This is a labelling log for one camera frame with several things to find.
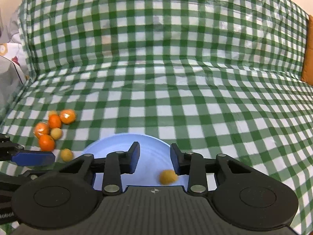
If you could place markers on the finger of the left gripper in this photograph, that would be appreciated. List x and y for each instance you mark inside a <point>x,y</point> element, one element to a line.
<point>16,153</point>

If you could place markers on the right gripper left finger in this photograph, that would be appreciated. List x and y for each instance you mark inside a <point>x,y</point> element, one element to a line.
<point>122,163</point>

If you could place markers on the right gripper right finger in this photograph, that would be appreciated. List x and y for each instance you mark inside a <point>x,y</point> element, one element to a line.
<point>197,167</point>

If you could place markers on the yellow longan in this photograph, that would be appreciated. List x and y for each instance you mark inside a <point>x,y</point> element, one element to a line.
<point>52,112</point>
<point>66,155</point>
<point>167,177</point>
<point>56,133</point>

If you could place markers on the bare orange tangerine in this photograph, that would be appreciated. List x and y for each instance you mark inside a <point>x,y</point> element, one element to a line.
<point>54,121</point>
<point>46,143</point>

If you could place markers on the orange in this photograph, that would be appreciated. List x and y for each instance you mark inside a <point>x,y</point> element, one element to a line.
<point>67,116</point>
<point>41,129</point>

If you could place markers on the light blue plate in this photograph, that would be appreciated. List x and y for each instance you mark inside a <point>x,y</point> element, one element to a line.
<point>154,157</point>

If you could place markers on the green white checkered cloth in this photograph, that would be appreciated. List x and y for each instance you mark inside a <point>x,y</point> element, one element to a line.
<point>212,76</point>

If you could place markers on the orange brown cushion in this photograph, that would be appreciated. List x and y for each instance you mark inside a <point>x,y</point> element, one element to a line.
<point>307,70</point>

